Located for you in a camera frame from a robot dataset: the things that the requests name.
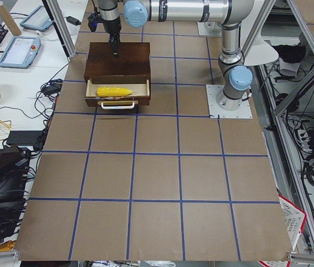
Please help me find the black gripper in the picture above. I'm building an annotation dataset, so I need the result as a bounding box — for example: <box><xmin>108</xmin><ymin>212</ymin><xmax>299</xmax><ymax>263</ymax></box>
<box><xmin>102</xmin><ymin>18</ymin><xmax>122</xmax><ymax>57</ymax></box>

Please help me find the yellow corn cob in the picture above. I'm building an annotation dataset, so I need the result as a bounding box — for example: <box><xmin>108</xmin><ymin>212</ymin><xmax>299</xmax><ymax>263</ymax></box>
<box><xmin>97</xmin><ymin>87</ymin><xmax>133</xmax><ymax>97</ymax></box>

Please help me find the wooden drawer with handle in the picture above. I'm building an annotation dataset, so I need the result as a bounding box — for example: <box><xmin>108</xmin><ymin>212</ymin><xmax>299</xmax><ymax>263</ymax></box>
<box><xmin>84</xmin><ymin>80</ymin><xmax>151</xmax><ymax>110</ymax></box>

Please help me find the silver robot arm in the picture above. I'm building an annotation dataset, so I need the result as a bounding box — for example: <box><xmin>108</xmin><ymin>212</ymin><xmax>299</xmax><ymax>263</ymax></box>
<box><xmin>123</xmin><ymin>1</ymin><xmax>254</xmax><ymax>111</ymax></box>

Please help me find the dark wooden cabinet box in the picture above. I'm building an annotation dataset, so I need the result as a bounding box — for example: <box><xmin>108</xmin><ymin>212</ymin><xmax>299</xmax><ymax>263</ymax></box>
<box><xmin>84</xmin><ymin>42</ymin><xmax>151</xmax><ymax>84</ymax></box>

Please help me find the teach pendant tablet far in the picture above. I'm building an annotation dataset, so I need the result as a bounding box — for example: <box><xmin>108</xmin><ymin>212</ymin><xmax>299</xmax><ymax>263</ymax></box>
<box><xmin>19</xmin><ymin>6</ymin><xmax>52</xmax><ymax>32</ymax></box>

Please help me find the teach pendant tablet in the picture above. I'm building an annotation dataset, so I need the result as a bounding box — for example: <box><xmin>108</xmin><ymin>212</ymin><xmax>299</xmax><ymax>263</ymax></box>
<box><xmin>19</xmin><ymin>6</ymin><xmax>52</xmax><ymax>32</ymax></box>
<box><xmin>0</xmin><ymin>37</ymin><xmax>41</xmax><ymax>69</ymax></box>

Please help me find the teach pendant tablet near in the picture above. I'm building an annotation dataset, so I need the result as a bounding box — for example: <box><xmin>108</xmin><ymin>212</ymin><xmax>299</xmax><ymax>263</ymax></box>
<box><xmin>0</xmin><ymin>37</ymin><xmax>41</xmax><ymax>69</ymax></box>

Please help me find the cardboard tube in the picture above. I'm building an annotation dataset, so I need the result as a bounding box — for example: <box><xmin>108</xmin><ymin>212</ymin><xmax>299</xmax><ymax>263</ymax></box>
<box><xmin>0</xmin><ymin>1</ymin><xmax>22</xmax><ymax>36</ymax></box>

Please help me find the white red plastic basket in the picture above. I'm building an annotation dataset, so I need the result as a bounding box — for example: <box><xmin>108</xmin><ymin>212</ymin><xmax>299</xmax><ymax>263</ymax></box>
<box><xmin>278</xmin><ymin>194</ymin><xmax>307</xmax><ymax>251</ymax></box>

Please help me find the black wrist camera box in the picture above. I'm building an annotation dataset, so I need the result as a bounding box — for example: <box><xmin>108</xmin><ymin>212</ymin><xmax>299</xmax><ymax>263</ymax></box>
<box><xmin>88</xmin><ymin>13</ymin><xmax>101</xmax><ymax>32</ymax></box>

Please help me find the black power adapter with cables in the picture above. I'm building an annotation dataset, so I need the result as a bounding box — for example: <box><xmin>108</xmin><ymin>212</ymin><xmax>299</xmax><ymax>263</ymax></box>
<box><xmin>66</xmin><ymin>16</ymin><xmax>81</xmax><ymax>26</ymax></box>

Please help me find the aluminium frame post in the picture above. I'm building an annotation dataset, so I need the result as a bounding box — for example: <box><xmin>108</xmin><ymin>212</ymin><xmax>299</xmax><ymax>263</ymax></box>
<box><xmin>42</xmin><ymin>0</ymin><xmax>76</xmax><ymax>58</ymax></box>

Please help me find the orange handled tool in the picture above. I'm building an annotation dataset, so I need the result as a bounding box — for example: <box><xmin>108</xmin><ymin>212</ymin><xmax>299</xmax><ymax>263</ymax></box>
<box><xmin>0</xmin><ymin>240</ymin><xmax>16</xmax><ymax>252</ymax></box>

